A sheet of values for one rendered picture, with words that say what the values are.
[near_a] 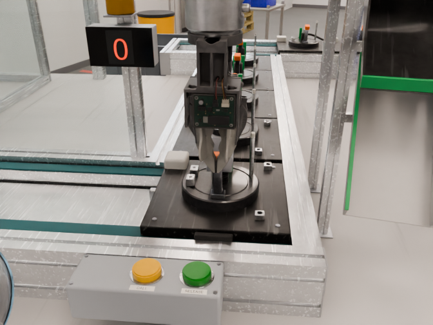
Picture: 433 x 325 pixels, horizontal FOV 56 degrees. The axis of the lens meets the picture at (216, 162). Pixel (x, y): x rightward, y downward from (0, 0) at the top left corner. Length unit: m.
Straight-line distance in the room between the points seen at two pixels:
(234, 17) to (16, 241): 0.47
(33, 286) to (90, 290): 0.17
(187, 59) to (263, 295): 1.39
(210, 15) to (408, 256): 0.57
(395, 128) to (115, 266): 0.49
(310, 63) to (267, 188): 1.18
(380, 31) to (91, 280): 0.57
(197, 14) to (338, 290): 0.49
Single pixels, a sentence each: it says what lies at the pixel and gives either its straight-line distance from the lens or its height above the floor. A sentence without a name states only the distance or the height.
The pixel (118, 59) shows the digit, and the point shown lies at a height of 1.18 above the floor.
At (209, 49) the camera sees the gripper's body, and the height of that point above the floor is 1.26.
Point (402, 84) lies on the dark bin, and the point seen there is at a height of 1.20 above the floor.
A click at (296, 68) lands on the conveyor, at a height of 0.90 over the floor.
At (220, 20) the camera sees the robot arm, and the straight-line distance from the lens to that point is 0.52.
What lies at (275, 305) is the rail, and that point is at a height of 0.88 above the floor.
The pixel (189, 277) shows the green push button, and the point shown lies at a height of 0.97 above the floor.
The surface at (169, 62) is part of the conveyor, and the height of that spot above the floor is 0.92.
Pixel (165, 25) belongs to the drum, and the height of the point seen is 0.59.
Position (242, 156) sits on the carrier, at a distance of 0.88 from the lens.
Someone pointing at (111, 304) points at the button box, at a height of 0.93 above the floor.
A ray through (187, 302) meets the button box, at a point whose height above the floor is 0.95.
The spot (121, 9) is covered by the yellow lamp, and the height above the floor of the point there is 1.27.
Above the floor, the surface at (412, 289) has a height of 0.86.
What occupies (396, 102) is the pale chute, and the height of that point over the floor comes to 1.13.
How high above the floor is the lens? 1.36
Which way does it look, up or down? 27 degrees down
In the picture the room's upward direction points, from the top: straight up
